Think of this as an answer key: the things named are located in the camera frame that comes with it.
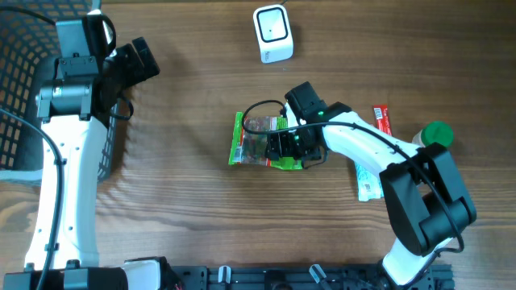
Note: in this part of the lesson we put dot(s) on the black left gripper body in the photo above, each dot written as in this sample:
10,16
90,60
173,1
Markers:
131,64

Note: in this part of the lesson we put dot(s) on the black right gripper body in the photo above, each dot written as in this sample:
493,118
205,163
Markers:
283,146

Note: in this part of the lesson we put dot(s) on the green gummy candy bag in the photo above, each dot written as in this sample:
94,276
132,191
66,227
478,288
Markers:
250,149

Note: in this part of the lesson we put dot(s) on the teal white tissue pack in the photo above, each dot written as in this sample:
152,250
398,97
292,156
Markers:
369,187

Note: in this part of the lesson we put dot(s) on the red stick sachet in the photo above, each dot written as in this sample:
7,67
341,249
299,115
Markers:
382,118

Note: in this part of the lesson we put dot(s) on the green lid jar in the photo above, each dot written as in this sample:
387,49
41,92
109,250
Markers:
434,132

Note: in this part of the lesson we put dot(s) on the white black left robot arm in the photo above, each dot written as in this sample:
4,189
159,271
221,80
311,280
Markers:
75,108

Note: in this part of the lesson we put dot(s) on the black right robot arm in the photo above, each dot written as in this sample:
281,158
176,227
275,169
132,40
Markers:
426,198

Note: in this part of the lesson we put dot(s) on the white barcode scanner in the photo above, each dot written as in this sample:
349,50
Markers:
273,33

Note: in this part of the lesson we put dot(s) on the grey plastic mesh basket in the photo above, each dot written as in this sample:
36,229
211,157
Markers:
29,51

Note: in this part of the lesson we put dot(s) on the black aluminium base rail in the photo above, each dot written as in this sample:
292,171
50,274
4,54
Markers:
348,277

